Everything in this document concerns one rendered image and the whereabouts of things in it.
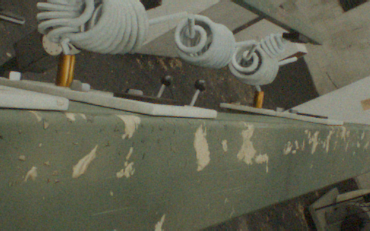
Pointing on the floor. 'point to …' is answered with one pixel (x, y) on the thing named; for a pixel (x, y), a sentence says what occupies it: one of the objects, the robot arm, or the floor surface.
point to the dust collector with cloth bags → (352, 210)
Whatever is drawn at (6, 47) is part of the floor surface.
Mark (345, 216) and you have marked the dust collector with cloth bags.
